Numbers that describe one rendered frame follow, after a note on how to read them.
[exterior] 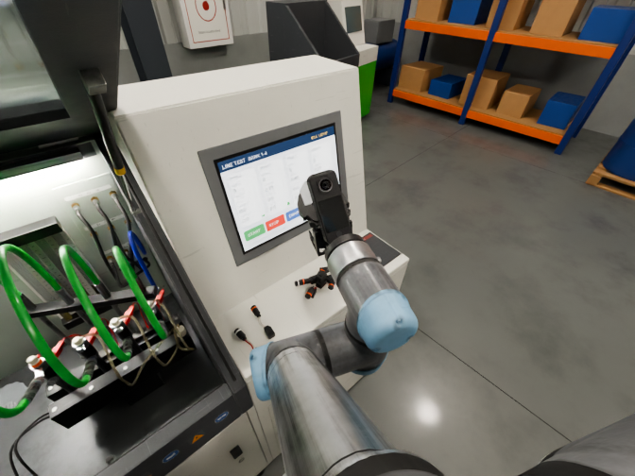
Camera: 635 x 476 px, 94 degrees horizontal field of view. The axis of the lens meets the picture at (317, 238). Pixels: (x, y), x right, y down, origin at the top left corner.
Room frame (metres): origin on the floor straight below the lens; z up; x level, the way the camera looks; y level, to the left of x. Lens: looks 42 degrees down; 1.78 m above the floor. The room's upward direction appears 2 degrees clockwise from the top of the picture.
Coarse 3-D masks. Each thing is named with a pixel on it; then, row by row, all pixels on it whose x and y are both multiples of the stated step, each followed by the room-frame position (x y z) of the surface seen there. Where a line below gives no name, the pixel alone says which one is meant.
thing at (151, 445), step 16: (224, 384) 0.32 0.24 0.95; (208, 400) 0.28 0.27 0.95; (224, 400) 0.28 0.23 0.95; (176, 416) 0.24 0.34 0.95; (192, 416) 0.24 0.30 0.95; (208, 416) 0.24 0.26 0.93; (160, 432) 0.20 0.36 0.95; (176, 432) 0.20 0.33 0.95; (192, 432) 0.21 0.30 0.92; (208, 432) 0.23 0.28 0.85; (144, 448) 0.17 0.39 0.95; (160, 448) 0.17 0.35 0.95; (176, 448) 0.18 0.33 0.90; (192, 448) 0.20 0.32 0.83; (112, 464) 0.14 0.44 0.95; (128, 464) 0.14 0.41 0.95; (144, 464) 0.14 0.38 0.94; (160, 464) 0.15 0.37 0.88; (176, 464) 0.17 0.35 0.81
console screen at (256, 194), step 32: (288, 128) 0.83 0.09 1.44; (320, 128) 0.90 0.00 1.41; (224, 160) 0.69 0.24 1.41; (256, 160) 0.74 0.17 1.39; (288, 160) 0.80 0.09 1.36; (320, 160) 0.87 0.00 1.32; (224, 192) 0.66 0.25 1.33; (256, 192) 0.71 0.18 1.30; (288, 192) 0.77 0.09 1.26; (224, 224) 0.62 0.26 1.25; (256, 224) 0.67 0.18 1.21; (288, 224) 0.74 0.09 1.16; (256, 256) 0.64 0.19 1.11
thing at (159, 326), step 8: (112, 248) 0.45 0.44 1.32; (120, 256) 0.43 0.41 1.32; (120, 264) 0.41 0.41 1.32; (128, 264) 0.50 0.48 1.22; (128, 272) 0.40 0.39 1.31; (128, 280) 0.38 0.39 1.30; (136, 280) 0.50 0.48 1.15; (136, 288) 0.37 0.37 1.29; (144, 288) 0.50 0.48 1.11; (136, 296) 0.36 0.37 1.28; (144, 296) 0.37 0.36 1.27; (144, 304) 0.35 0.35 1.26; (152, 312) 0.35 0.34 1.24; (152, 320) 0.34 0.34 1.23; (160, 328) 0.33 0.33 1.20; (160, 336) 0.33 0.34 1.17
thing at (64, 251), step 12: (60, 252) 0.40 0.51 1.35; (72, 252) 0.46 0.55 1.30; (72, 264) 0.38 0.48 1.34; (84, 264) 0.47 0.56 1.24; (72, 276) 0.36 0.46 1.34; (96, 288) 0.47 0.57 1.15; (84, 300) 0.32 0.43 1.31; (96, 324) 0.29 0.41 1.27; (108, 336) 0.29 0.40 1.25; (120, 348) 0.28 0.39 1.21; (120, 360) 0.27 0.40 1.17
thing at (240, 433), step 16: (240, 416) 0.29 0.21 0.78; (224, 432) 0.25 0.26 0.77; (240, 432) 0.28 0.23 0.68; (208, 448) 0.22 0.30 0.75; (224, 448) 0.24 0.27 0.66; (240, 448) 0.26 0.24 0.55; (256, 448) 0.29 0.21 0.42; (192, 464) 0.18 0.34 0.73; (208, 464) 0.20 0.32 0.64; (224, 464) 0.22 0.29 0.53; (240, 464) 0.24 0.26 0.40; (256, 464) 0.27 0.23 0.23
